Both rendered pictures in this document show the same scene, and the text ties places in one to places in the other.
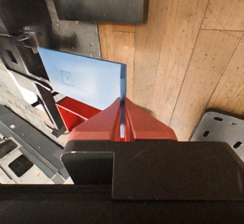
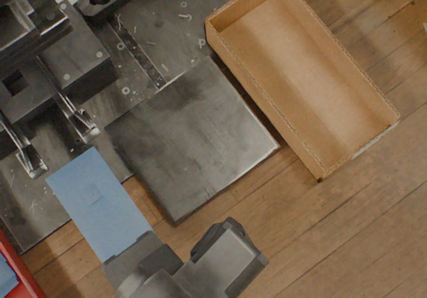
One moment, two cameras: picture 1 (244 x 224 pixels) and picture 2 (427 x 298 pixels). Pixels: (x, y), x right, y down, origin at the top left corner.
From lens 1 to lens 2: 0.84 m
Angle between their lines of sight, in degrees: 49
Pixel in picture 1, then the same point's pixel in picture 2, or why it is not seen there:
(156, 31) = (175, 239)
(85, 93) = (96, 223)
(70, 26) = (100, 138)
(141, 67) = not seen: hidden behind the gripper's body
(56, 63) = (97, 176)
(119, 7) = (169, 197)
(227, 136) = not seen: outside the picture
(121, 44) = not seen: hidden behind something
